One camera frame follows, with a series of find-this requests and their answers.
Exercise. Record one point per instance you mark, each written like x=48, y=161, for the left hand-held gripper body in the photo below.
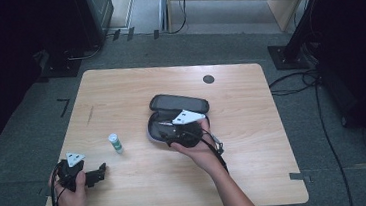
x=67, y=175

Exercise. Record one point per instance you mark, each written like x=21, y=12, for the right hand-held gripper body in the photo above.
x=187, y=134

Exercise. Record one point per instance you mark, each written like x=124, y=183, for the black zip pencil case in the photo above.
x=177, y=103

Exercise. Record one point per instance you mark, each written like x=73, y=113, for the person's right hand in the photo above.
x=204, y=154

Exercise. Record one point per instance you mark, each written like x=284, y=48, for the person's left hand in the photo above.
x=71, y=203

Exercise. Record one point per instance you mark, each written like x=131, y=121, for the white green glue stick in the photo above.
x=116, y=144

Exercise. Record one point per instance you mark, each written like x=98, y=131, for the round black table grommet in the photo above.
x=208, y=79

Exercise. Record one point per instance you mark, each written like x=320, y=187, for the black floor tape corner mark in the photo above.
x=65, y=105

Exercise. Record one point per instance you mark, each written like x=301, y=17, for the black floor tape strip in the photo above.
x=156, y=34
x=116, y=35
x=130, y=34

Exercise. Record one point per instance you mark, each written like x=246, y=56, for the black flat floor base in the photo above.
x=60, y=65

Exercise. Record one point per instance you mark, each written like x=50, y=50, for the grey tape on table edge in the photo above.
x=299, y=176

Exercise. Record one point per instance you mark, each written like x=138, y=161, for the black cabinet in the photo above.
x=94, y=13

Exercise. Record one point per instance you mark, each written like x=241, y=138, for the black stand with base plate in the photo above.
x=292, y=56

